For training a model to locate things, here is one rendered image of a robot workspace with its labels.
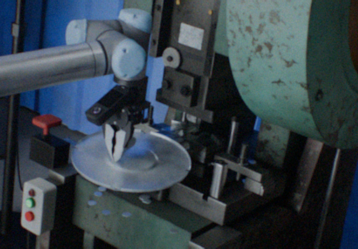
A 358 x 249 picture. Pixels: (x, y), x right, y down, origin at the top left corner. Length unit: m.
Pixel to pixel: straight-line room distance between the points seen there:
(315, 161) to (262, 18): 0.81
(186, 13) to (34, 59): 0.56
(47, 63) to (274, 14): 0.44
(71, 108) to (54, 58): 2.49
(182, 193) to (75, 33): 0.54
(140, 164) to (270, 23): 0.57
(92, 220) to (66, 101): 2.02
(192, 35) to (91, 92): 2.02
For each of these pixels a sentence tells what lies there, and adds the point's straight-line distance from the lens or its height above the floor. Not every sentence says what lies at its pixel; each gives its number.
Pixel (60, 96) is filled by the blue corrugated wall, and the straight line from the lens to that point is 4.09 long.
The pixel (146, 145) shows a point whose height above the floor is 0.79.
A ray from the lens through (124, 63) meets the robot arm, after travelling 1.56.
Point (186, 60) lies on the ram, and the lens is 1.97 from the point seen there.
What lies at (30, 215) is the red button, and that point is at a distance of 2.08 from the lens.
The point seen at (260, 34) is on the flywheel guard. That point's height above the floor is 1.21.
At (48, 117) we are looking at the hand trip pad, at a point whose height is 0.76.
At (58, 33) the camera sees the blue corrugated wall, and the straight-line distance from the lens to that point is 4.02.
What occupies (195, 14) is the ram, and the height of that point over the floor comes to 1.12.
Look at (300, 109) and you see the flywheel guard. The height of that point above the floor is 1.06.
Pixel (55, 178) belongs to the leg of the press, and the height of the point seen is 0.63.
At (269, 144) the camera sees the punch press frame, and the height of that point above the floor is 0.76.
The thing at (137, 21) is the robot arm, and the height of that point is 1.14.
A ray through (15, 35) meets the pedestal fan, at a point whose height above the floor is 0.81.
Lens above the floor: 1.54
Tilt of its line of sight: 21 degrees down
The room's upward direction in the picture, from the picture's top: 9 degrees clockwise
